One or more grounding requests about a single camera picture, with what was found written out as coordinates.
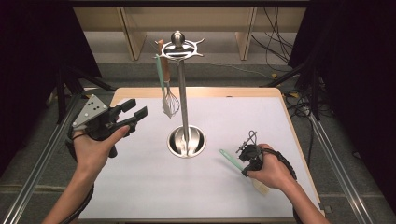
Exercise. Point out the person's left hand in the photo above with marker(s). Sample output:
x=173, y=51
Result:
x=90, y=154

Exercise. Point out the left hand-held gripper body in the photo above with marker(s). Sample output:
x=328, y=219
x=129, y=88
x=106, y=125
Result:
x=91, y=112

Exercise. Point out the light wooden shelf unit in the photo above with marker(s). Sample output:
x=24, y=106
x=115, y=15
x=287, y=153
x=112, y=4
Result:
x=218, y=18

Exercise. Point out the person's right hand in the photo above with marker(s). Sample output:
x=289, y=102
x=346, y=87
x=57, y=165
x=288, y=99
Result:
x=274, y=172

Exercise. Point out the aluminium floor rail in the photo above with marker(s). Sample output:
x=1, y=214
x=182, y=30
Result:
x=40, y=161
x=339, y=161

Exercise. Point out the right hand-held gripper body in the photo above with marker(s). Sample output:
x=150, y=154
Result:
x=253, y=154

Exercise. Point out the metal utensil stand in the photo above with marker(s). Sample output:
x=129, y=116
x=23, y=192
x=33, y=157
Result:
x=183, y=102

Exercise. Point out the black metal stand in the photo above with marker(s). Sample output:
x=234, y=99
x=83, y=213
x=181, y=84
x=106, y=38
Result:
x=62, y=87
x=314, y=93

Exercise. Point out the white paper sheet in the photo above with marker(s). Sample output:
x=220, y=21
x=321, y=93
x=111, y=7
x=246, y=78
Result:
x=218, y=186

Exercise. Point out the dark curtain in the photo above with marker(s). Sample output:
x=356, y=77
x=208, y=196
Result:
x=358, y=77
x=37, y=62

